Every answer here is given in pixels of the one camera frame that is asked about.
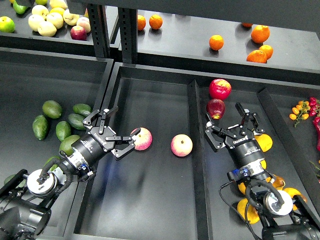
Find orange cherry tomato bunch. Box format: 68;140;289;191
289;100;311;127

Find black shelf post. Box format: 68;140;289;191
87;3;111;59
118;7;138;64

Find black tray divider centre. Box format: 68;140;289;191
187;80;213;240

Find orange hidden at back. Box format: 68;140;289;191
241;22;253;28

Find green avocado top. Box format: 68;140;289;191
42;100;63;119

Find yellow pear top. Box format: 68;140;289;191
254;133;273;153

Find pink apple left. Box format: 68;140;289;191
133;127;153;151

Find black centre tray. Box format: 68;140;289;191
63;63;320;240

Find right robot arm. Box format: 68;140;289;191
205;102;320;240

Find black tray divider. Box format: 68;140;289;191
187;80;213;240
257;88;320;206

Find black shelf post left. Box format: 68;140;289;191
87;3;111;59

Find yellow pear with stem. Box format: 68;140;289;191
236;198;262;225

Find light green avocado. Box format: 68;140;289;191
44;155;61;172

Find green avocado middle right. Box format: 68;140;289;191
67;113;87;130

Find yellow pear lower middle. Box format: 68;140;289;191
266;175;286;190

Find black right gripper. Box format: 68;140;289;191
205;102;265;175

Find pale peach fruit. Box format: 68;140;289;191
76;16;91;34

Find orange front right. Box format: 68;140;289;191
246;49;268;64

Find black shelf post right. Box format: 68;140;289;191
118;7;138;64

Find red chili peppers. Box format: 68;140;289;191
309;97;320;151

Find black tray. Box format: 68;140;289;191
0;46;115;240
63;63;320;240

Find pink apple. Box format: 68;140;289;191
170;134;193;157
133;127;153;151

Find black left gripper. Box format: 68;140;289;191
71;106;141;170

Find dark red apple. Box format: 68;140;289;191
206;98;225;120

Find dark green avocado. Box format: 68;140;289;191
59;135;80;156

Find orange shelf centre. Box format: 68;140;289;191
209;34;224;51

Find yellow pear lower left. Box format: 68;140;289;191
238;182;246;195

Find large orange shelf right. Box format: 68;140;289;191
251;25;271;44

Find yellow pear lower right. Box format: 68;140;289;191
282;187;308;211

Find black left tray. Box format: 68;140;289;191
0;46;115;240

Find pale yellow pear front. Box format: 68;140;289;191
37;21;57;37

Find bright red apple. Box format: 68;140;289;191
209;78;232;101

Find yellow pear round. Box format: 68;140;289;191
260;160;267;169

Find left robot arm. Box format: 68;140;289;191
0;106;141;240

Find large dark avocado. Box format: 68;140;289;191
4;174;26;188

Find green avocado upper right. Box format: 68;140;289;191
72;103;92;117

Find orange small right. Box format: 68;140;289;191
259;44;274;60

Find green avocado far left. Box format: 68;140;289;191
32;114;49;140

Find black tray divider right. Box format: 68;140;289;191
257;88;320;206

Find red apple on shelf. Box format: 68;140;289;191
70;25;87;41

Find green avocado centre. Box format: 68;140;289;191
55;121;72;142

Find pink apple right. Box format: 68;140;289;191
170;134;193;157

